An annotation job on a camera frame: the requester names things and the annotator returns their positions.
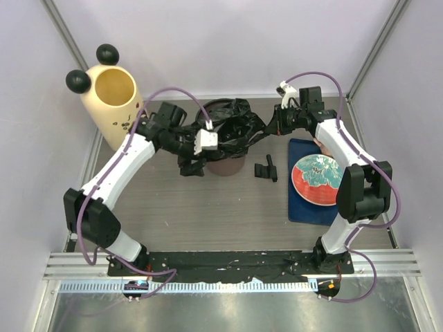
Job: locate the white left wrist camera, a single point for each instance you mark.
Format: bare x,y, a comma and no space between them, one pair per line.
206,138

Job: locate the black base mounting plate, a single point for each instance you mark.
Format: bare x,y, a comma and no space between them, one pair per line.
234,267

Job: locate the brown inner bin bucket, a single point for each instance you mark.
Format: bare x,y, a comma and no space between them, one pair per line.
229,166

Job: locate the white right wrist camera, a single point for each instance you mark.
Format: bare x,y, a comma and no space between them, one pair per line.
288,95

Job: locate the pink ceramic mug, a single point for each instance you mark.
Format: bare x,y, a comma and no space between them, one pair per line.
322,148

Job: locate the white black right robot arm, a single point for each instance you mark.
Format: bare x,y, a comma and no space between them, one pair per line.
364,191

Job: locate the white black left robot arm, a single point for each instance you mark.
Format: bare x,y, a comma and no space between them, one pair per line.
89,210

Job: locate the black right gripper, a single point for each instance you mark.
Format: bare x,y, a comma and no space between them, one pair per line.
277,126

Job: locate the white slotted cable duct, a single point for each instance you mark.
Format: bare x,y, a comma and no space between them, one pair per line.
133,287

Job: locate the dark blue tray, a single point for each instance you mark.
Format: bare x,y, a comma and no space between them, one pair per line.
300,210

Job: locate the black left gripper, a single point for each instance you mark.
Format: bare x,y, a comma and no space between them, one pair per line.
187,161

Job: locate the red teal floral plate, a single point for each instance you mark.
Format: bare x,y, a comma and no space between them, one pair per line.
316,178

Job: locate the black trash bag roll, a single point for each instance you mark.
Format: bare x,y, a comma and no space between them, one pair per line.
268,171

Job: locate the aluminium frame rail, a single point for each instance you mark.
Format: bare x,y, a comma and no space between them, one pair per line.
71,265

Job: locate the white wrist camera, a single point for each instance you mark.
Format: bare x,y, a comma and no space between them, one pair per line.
206,138
288,95

